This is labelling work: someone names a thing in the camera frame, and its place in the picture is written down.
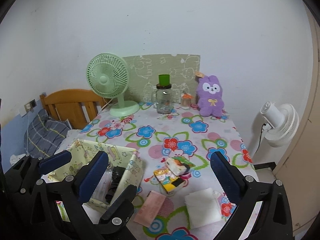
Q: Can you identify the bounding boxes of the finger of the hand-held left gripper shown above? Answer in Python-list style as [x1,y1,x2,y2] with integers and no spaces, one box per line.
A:
[99,184,138,232]
[5,151,73,195]

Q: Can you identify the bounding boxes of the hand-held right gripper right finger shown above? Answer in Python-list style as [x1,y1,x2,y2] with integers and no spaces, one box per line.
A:
[210,151,293,240]

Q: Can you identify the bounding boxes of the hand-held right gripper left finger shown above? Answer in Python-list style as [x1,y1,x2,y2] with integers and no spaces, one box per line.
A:
[30,151,109,240]

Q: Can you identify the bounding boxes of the clear plastic pack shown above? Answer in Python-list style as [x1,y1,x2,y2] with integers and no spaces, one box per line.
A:
[96,164,113,202]

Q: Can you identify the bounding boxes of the black socks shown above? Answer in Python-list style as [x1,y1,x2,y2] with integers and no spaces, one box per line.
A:
[110,166,126,189]

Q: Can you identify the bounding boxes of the pink packet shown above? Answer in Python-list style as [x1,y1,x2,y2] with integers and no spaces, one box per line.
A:
[133,190,174,229]

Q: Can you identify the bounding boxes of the yellow fabric storage box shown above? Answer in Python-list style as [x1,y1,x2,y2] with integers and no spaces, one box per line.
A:
[41,139,144,211]

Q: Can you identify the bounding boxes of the white towel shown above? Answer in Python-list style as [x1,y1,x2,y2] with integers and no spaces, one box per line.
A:
[184,187,223,230]

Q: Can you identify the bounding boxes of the green tissue pack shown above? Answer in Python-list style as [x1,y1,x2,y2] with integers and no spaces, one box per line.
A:
[165,156,196,176]

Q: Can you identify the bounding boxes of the yellow cartoon tissue pack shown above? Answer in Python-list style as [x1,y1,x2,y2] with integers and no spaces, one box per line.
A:
[153,168,186,196]

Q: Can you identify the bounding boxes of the grey plaid pillow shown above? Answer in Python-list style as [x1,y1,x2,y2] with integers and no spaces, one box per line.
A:
[25,109,72,158]

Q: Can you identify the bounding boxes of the white crumpled cloth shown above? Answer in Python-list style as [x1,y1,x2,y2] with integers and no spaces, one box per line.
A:
[10,154,27,166]

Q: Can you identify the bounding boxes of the wooden bed headboard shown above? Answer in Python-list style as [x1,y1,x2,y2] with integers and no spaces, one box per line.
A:
[40,89,108,130]

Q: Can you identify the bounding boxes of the floral tablecloth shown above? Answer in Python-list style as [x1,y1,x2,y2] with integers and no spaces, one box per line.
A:
[54,101,261,240]

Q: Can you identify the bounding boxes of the purple plush bunny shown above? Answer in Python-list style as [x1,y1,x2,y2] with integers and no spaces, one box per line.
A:
[195,71,224,117]

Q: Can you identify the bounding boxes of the white standing fan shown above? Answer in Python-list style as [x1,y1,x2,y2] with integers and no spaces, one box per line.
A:
[250,101,300,156]

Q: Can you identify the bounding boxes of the small jar with orange lid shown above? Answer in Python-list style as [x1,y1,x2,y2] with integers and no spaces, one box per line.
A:
[180,92,193,110]

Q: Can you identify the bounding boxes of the green desk fan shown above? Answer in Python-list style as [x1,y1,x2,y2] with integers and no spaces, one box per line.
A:
[86,53,140,118]

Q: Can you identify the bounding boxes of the glass jar mug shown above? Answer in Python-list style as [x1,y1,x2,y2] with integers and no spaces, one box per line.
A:
[152,84,174,115]

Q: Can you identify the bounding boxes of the beige door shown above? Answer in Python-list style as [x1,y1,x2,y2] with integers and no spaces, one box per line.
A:
[272,12,320,233]

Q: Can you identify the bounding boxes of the green plastic cup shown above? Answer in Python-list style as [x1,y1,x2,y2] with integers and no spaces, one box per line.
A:
[158,74,171,86]

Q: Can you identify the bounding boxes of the green patterned board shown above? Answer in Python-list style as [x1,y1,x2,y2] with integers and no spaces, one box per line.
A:
[122,53,201,105]

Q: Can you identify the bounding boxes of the black table frame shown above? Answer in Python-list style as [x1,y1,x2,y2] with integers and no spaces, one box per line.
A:
[254,162,276,172]

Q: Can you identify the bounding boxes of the white charging cable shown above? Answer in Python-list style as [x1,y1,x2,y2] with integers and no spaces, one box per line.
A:
[25,108,31,154]

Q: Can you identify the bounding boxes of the black fan power cable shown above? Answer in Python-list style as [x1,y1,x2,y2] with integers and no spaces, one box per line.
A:
[258,123,266,153]

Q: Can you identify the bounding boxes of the wall socket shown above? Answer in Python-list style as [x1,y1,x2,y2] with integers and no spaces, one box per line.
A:
[24,99,37,113]

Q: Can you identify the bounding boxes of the white desk fan cable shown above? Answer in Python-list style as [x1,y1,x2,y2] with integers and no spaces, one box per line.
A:
[101,97,113,111]

